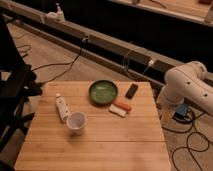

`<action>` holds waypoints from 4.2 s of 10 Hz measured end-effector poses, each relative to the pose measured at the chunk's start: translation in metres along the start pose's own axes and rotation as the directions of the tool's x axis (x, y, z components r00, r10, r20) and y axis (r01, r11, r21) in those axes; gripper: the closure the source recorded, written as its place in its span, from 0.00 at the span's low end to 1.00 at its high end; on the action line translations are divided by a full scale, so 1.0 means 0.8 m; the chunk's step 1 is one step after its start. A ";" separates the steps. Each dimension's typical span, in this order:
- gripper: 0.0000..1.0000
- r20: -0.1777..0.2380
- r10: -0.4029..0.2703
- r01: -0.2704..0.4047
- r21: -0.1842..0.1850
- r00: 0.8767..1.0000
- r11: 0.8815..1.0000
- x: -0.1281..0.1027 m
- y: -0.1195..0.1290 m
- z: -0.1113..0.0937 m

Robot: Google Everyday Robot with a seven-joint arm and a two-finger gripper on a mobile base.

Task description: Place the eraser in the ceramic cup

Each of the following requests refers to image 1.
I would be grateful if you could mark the green ceramic bowl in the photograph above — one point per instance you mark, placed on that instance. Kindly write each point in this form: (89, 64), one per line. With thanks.
(103, 92)

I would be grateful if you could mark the white tube with cap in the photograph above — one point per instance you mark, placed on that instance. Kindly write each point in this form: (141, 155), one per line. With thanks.
(62, 108)

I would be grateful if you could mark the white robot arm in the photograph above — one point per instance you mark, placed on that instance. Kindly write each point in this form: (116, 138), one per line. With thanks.
(187, 82)

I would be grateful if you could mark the orange marker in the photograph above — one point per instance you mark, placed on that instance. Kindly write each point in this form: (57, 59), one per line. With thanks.
(122, 105)

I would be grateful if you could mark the long metal rail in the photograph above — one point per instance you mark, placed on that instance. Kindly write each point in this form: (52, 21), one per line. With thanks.
(155, 42)

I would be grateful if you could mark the white device on rail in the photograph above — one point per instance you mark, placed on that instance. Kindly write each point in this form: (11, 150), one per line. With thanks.
(58, 15)

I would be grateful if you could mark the black tripod stand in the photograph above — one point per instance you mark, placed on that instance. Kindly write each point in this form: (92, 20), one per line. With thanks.
(17, 83)

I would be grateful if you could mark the black eraser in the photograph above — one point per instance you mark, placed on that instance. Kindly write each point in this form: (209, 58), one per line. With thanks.
(131, 91)

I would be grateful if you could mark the blue box on floor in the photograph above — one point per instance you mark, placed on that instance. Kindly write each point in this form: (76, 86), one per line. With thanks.
(182, 111)

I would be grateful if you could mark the white rectangular block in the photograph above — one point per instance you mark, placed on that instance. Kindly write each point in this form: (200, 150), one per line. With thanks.
(118, 111)

